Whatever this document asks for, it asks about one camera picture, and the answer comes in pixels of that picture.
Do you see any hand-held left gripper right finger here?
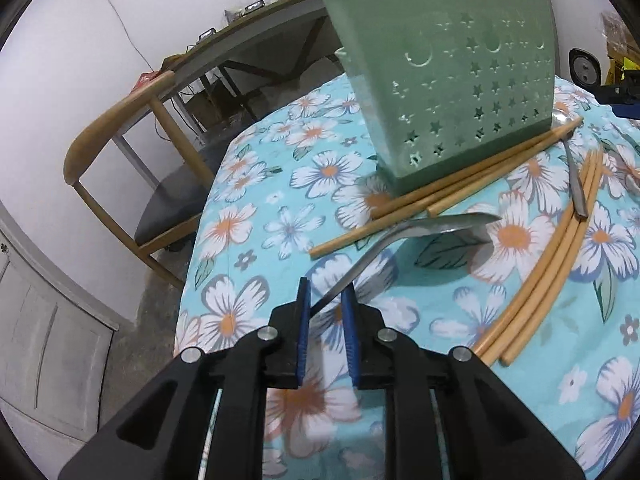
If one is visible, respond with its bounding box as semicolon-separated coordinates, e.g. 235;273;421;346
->
341;285;586;480

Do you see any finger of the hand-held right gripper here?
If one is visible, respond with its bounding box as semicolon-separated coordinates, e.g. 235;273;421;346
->
592;82;640;121

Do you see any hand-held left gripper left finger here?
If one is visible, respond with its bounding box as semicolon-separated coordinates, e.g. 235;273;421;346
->
57;276;313;480

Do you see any small metal spoon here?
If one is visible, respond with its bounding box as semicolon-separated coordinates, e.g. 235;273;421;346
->
550;107;593;221

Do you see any large metal spoon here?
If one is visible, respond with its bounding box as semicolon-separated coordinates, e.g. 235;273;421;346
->
312;212;502;313

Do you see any wooden chopstick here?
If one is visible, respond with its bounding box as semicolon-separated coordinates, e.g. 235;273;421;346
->
427;127;576;217
485;150;601;361
471;149;596;356
369;116;585;221

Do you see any green utensil holder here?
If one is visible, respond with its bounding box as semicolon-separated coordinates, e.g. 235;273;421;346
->
322;0;560;196

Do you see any wooden chopsticks bundle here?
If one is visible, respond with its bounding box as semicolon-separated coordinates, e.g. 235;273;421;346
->
500;152;606;367

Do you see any blue floral tablecloth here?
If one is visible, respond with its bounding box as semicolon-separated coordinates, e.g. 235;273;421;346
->
172;72;640;480

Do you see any white door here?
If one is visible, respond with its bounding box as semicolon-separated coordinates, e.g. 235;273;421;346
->
0;200;121;441

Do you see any wooden chair black seat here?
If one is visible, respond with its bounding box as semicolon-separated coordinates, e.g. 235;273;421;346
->
62;70;226;291

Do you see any grey desk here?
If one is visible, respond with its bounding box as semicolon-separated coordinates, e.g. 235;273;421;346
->
112;0;421;191

